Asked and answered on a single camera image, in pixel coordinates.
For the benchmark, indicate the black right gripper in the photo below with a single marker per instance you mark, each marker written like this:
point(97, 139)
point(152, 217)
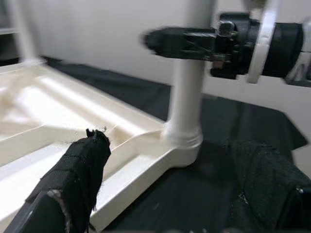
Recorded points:
point(233, 51)

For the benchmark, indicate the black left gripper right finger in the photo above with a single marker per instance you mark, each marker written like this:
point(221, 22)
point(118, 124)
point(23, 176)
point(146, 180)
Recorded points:
point(264, 182)

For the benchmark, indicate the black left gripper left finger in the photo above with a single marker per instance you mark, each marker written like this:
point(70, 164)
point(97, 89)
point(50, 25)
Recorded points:
point(73, 174)

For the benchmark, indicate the white plastic table leg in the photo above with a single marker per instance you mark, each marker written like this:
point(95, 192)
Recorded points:
point(187, 97)
point(24, 31)

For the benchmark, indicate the white plastic children table top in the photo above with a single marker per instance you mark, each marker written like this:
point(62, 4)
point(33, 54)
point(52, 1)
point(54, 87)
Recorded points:
point(73, 114)

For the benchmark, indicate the black tablecloth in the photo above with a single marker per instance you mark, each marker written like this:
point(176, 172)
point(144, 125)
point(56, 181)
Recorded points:
point(218, 189)

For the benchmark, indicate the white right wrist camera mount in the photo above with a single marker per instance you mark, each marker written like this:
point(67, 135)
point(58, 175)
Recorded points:
point(263, 41)

